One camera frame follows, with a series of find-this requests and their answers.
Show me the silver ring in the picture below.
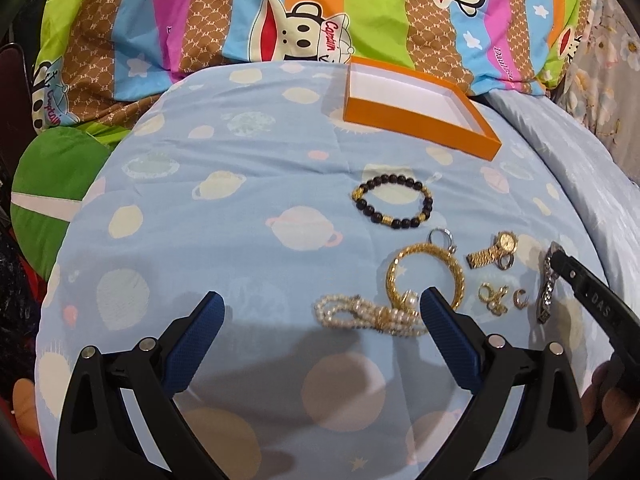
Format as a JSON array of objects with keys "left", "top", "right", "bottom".
[{"left": 427, "top": 227, "right": 458, "bottom": 255}]

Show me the person's right hand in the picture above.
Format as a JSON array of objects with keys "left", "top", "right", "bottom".
[{"left": 582, "top": 360, "right": 639, "bottom": 474}]

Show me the black bead bracelet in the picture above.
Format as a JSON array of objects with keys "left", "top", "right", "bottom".
[{"left": 350, "top": 173, "right": 434, "bottom": 232}]

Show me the orange shallow jewelry box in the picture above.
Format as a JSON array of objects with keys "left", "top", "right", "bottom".
[{"left": 343, "top": 58, "right": 502, "bottom": 162}]

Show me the colourful striped monkey blanket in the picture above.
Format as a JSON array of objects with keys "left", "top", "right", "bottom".
[{"left": 32, "top": 0, "right": 591, "bottom": 143}]

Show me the gold chain bangle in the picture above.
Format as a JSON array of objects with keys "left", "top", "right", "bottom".
[{"left": 385, "top": 242, "right": 465, "bottom": 312}]

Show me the grey floral fabric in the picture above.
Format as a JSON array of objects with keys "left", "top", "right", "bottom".
[{"left": 555, "top": 0, "right": 640, "bottom": 182}]

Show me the small gold earring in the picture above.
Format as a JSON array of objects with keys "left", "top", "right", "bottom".
[{"left": 512, "top": 288, "right": 529, "bottom": 310}]

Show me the white pearl bracelet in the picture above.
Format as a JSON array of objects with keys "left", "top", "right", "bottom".
[{"left": 313, "top": 290, "right": 430, "bottom": 337}]

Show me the gold wristwatch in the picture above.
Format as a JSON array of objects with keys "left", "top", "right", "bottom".
[{"left": 465, "top": 231, "right": 518, "bottom": 271}]

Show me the silver wristwatch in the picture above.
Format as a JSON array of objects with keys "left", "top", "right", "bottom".
[{"left": 536, "top": 242, "right": 564, "bottom": 324}]

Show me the pale blue duvet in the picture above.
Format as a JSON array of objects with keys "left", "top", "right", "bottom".
[{"left": 485, "top": 90, "right": 639, "bottom": 311}]

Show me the green plush toy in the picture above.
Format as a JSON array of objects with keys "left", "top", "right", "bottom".
[{"left": 10, "top": 127, "right": 111, "bottom": 280}]

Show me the gold hoop earring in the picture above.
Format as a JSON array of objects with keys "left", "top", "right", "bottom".
[{"left": 477, "top": 283, "right": 509, "bottom": 316}]

